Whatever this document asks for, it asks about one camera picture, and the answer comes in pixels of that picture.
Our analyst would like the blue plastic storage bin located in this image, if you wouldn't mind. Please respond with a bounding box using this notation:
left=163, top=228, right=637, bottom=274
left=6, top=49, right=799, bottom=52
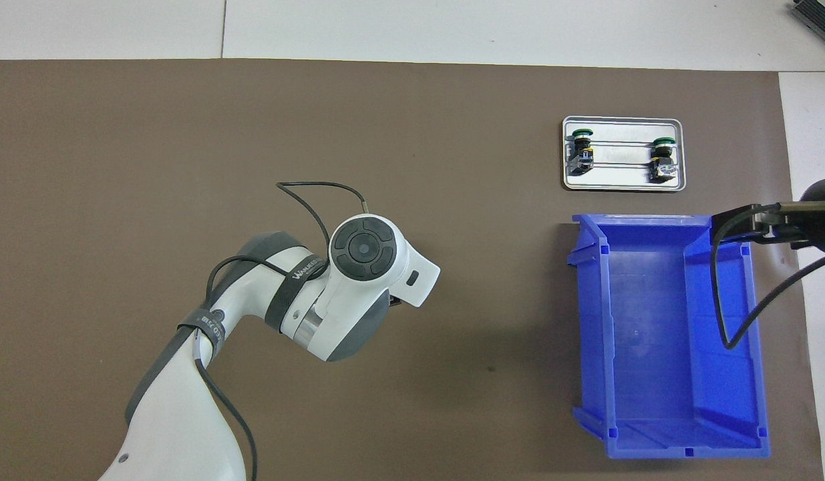
left=566, top=213, right=771, bottom=460

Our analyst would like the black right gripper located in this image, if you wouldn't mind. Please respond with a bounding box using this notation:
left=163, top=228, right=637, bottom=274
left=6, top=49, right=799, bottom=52
left=711, top=174, right=825, bottom=255

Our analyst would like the silver metal tray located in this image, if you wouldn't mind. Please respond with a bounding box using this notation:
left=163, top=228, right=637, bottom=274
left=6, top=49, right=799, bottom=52
left=561, top=116, right=687, bottom=192

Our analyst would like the green push button switch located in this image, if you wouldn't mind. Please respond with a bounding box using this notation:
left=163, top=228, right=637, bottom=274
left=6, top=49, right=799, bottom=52
left=567, top=127, right=595, bottom=176
left=649, top=136, right=679, bottom=183

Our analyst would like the grey device corner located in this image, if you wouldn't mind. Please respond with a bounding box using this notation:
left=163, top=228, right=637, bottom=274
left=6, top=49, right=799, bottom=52
left=792, top=0, right=825, bottom=44

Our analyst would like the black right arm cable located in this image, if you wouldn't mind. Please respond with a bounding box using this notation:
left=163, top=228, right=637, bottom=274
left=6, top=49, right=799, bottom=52
left=711, top=204, right=825, bottom=350

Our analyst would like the brown table mat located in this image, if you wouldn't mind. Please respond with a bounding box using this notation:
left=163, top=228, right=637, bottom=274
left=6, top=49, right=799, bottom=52
left=0, top=59, right=825, bottom=481

